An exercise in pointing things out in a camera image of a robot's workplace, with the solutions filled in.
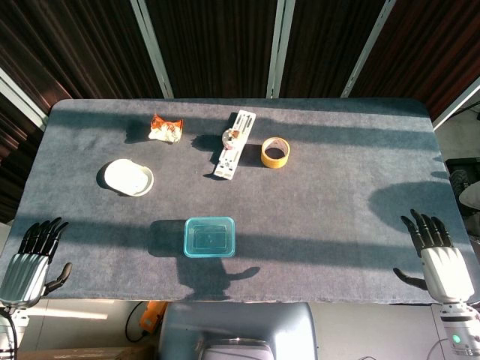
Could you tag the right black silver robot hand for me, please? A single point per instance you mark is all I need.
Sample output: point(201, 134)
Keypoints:
point(446, 273)

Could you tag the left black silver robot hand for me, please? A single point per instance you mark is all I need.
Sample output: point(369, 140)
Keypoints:
point(24, 275)

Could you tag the clear plastic rectangular container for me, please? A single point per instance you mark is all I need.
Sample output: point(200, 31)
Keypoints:
point(210, 255)

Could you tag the teal translucent container lid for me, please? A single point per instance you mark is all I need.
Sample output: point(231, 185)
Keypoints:
point(209, 237)

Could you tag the black equipment beside table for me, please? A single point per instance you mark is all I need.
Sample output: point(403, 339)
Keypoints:
point(463, 167)

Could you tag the orange device under table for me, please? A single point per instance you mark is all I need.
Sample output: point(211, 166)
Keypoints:
point(152, 317)

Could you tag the white round bowl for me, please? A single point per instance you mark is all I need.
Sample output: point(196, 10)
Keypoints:
point(127, 178)

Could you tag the blue grey table cloth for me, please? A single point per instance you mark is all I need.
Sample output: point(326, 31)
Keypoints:
point(318, 195)

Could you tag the crumpled orange white wrapper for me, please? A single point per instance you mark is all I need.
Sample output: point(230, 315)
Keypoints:
point(165, 129)

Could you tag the yellow tape roll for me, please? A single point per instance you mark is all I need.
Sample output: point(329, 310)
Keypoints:
point(270, 162)

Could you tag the grey robot torso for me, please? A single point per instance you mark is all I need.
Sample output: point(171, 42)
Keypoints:
point(240, 322)

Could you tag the small round metal part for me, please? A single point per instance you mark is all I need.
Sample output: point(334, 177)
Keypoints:
point(229, 137)

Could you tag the white metal frame post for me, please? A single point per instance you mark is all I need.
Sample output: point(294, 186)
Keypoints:
point(18, 93)
point(152, 45)
point(457, 103)
point(279, 45)
point(369, 45)

